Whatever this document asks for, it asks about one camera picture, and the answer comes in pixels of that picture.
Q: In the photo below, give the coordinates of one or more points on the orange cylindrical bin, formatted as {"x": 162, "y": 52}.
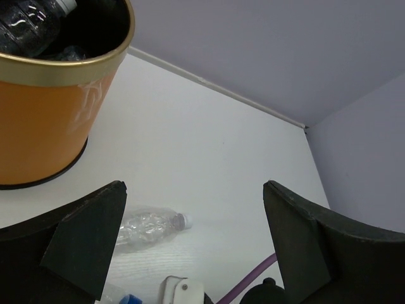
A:
{"x": 49, "y": 107}

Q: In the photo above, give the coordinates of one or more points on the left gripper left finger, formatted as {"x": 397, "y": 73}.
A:
{"x": 63, "y": 256}

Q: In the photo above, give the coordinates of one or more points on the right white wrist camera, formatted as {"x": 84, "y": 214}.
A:
{"x": 181, "y": 290}

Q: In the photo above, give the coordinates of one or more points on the clear bottle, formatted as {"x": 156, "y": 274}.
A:
{"x": 144, "y": 227}
{"x": 29, "y": 27}
{"x": 70, "y": 53}

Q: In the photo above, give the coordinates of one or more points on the blue label plastic bottle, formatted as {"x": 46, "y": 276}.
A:
{"x": 115, "y": 295}

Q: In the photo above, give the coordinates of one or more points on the clear bottle front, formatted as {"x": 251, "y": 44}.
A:
{"x": 70, "y": 53}

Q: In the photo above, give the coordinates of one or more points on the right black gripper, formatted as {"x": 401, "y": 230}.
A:
{"x": 266, "y": 292}

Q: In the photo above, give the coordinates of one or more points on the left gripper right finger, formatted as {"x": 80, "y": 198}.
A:
{"x": 325, "y": 257}

